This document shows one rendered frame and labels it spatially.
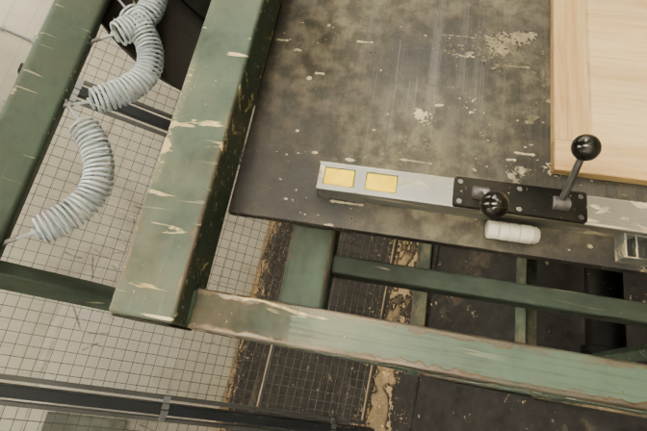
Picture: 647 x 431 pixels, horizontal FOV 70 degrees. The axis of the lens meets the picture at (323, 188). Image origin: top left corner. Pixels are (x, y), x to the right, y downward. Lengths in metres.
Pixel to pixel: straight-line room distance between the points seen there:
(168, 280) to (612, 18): 0.91
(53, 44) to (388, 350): 0.97
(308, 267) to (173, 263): 0.23
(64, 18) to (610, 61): 1.15
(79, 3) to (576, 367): 1.23
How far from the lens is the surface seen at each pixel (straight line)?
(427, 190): 0.76
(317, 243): 0.81
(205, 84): 0.82
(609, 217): 0.83
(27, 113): 1.18
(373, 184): 0.76
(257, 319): 0.71
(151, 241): 0.73
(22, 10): 5.74
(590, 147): 0.72
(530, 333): 2.36
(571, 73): 0.96
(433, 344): 0.70
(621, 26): 1.07
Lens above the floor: 1.99
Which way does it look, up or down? 26 degrees down
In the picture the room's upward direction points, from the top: 69 degrees counter-clockwise
